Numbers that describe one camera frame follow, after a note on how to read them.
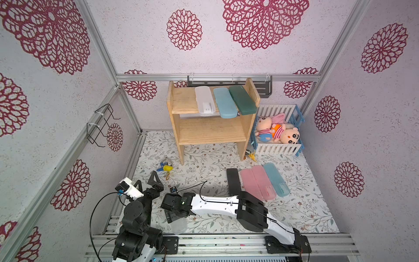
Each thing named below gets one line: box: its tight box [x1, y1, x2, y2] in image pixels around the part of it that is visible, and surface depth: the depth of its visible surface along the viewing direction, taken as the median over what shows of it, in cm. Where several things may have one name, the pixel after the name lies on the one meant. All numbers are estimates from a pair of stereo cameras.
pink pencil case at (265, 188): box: [251, 164, 277, 201], surface depth 94 cm
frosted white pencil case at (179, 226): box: [170, 217, 188, 235], surface depth 80 cm
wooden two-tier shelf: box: [166, 77, 261, 166], surface depth 90 cm
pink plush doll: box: [254, 116, 276, 143], surface depth 107 cm
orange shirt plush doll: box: [269, 122, 301, 145], surface depth 104 cm
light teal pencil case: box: [263, 162, 291, 198], surface depth 96 cm
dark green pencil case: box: [228, 85, 257, 116], surface depth 76 cm
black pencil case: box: [226, 168, 242, 196], surface depth 96 cm
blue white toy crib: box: [250, 104, 305, 157], surface depth 107 cm
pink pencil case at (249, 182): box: [240, 168, 263, 199], surface depth 97 cm
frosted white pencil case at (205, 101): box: [194, 85, 217, 117], surface depth 73 cm
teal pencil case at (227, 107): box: [213, 87, 238, 119], surface depth 72 cm
